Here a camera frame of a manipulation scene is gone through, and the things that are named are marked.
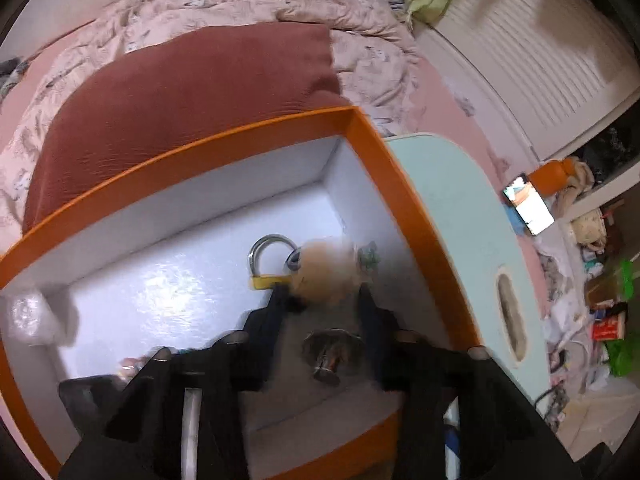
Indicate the pink floral blanket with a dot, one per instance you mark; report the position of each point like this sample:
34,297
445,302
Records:
250,0

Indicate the smartphone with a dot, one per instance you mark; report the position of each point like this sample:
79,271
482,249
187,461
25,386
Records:
531,205

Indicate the dark metal knob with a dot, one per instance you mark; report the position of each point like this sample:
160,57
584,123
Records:
327,352

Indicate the small pink item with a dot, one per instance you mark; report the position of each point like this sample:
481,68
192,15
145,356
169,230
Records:
131,364

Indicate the small green white trinket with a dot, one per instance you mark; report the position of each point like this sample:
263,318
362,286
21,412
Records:
367,256

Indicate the orange container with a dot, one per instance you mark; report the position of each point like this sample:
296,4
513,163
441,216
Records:
549,176

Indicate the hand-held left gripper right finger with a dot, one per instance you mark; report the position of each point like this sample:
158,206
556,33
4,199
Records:
367,310

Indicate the red packet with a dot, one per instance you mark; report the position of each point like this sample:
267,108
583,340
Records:
607,330

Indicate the yellow padlock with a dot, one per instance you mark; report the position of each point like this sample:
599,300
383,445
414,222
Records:
265,282

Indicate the white slatted panel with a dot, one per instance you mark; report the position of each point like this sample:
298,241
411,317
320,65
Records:
540,60

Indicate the red-brown pillow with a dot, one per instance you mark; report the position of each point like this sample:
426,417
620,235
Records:
175,85

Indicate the orange cardboard box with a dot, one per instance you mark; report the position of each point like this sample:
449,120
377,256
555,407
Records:
175,240

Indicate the green plastic bag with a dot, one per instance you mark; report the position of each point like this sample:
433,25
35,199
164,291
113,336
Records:
622,355

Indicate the cream plush toy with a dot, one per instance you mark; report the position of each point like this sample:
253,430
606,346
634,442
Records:
587,225

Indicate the clear plastic wrap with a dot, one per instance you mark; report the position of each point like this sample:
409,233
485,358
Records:
27,317

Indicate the peach fuzzy ball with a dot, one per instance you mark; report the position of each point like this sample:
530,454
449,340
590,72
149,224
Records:
322,272

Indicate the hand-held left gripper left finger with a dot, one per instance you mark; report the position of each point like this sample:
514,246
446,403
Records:
276,305

